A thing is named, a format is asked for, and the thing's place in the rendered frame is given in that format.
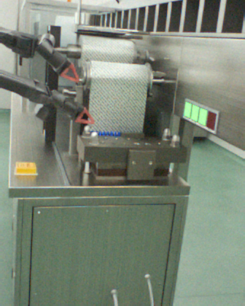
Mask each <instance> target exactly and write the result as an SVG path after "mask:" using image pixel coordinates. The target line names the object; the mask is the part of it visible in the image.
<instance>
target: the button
mask: <svg viewBox="0 0 245 306"><path fill-rule="evenodd" d="M16 174H36V166H35V162H16Z"/></svg>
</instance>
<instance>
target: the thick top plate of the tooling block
mask: <svg viewBox="0 0 245 306"><path fill-rule="evenodd" d="M170 139H171V140H170V141H165V140H162V139H161V138H157V137H144V138H122V137H121V136H98V143H99V144H97V145H92V144H89V138H83V137H82V135H78V136H77V151H78V152H79V155H80V157H81V158H82V161H83V162H128V152H129V149H132V150H155V151H156V159H155V162H186V160H187V150H188V148H187V147H186V146H184V145H183V144H179V146H171V141H172V139H173V138H170Z"/></svg>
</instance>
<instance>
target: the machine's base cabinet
mask: <svg viewBox="0 0 245 306"><path fill-rule="evenodd" d="M12 199H13V223H12V231H13V268H12V306H114V301H113V298H112V297H111V295H110V292H111V290H114V289H116V290H117V292H118V297H117V300H118V303H119V306H151V300H150V293H149V286H148V282H147V281H146V280H145V278H144V276H145V275H147V274H149V275H150V276H151V280H150V283H151V285H152V293H153V300H154V306H174V292H175V286H176V278H177V273H178V267H179V259H180V254H181V249H182V239H183V234H184V226H185V220H186V215H187V207H188V201H189V196H103V197H13V198H12Z"/></svg>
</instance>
